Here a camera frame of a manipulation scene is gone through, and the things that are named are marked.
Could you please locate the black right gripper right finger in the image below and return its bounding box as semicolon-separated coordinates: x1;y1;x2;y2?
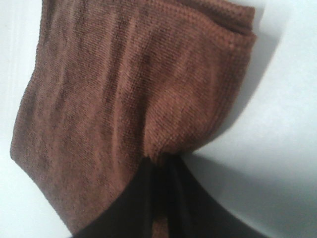
162;158;235;238

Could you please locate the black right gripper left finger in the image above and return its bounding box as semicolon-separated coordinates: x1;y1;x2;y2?
74;162;153;238

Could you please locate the brown towel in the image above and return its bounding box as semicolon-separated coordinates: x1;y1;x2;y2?
10;0;256;234

